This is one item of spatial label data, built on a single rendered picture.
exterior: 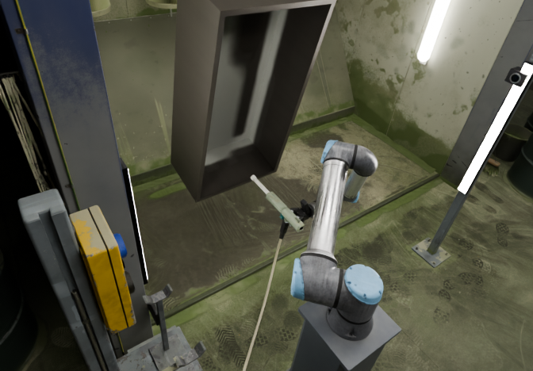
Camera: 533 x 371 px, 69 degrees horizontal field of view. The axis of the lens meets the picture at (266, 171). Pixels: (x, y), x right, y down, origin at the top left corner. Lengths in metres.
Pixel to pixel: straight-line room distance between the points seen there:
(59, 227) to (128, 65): 2.48
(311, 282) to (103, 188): 0.80
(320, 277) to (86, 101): 0.99
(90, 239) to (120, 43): 2.48
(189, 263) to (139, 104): 1.25
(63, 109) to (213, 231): 1.78
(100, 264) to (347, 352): 1.15
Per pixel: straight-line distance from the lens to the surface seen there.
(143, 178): 3.10
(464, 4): 3.39
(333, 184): 1.69
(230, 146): 2.68
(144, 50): 3.16
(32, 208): 0.69
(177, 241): 2.70
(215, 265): 2.56
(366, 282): 1.53
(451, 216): 2.79
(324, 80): 3.94
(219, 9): 1.56
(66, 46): 1.09
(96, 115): 1.18
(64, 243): 0.73
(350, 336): 1.68
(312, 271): 1.51
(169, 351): 1.44
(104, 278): 0.77
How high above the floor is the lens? 2.09
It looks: 39 degrees down
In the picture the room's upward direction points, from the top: 6 degrees clockwise
